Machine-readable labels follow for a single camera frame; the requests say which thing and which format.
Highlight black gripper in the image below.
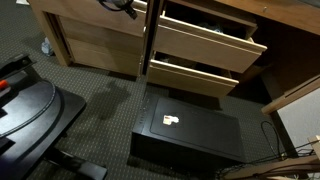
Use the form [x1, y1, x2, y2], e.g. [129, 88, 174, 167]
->
[97, 0, 139, 20]

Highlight wide wooden drawer with clothes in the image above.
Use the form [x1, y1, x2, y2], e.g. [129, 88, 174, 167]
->
[28, 0, 148, 38]

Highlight wooden closed drawer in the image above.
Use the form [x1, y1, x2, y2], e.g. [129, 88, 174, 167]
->
[66, 37, 144, 78]
[58, 15, 145, 56]

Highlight wooden drawer with blue cloth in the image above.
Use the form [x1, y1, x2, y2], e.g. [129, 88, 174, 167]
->
[152, 1, 269, 75]

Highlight wooden drawer slightly open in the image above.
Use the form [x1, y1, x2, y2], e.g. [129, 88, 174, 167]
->
[146, 51, 241, 99]

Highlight light blue cloth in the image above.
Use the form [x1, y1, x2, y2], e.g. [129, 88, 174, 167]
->
[202, 22, 225, 35]

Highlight grey blue garment pile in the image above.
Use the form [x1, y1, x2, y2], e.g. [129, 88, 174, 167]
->
[40, 36, 55, 57]

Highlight white sticker on black box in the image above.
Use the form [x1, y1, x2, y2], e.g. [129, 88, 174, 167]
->
[162, 114, 181, 126]

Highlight black box on floor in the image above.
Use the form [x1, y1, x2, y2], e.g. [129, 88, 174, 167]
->
[129, 91, 248, 168]

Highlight black perforated robot table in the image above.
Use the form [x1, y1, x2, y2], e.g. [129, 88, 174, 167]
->
[0, 54, 110, 180]

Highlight orange black clamp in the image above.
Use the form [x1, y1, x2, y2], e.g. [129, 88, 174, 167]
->
[0, 78, 10, 91]

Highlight black floor cable loop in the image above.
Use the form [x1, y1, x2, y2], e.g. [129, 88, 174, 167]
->
[259, 120, 285, 162]

